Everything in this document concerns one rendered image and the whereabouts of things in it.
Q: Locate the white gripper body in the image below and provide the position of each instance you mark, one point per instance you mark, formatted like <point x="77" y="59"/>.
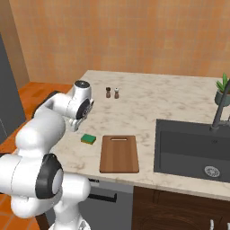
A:
<point x="76" y="124"/>

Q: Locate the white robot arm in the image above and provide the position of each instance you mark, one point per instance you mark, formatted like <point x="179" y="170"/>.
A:
<point x="39" y="131"/>

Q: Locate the green and yellow sponge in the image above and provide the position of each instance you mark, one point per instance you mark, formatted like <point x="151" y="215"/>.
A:
<point x="88" y="138"/>

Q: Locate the wooden cutting board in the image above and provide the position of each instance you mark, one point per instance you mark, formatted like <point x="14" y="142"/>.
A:
<point x="119" y="155"/>

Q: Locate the dark-capped pepper shaker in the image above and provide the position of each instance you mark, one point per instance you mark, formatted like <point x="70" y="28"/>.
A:
<point x="108" y="92"/>

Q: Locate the white-capped salt shaker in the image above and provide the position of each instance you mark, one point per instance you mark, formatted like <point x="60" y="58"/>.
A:
<point x="116" y="93"/>

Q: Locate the dark grey fridge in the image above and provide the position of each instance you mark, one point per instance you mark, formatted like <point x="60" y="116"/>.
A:
<point x="8" y="99"/>

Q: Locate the grey dishwasher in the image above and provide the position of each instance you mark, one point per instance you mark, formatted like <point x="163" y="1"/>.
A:
<point x="104" y="211"/>

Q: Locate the dark grey sink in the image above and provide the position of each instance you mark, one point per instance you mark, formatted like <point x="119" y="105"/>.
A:
<point x="185" y="149"/>

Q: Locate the dark brown cupboard door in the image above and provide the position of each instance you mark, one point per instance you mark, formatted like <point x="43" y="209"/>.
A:
<point x="179" y="211"/>

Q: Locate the dark grey tap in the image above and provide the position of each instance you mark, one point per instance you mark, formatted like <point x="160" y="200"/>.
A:
<point x="219" y="109"/>

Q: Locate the green plant in grey pot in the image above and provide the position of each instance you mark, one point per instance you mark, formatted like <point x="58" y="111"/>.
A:
<point x="222" y="95"/>

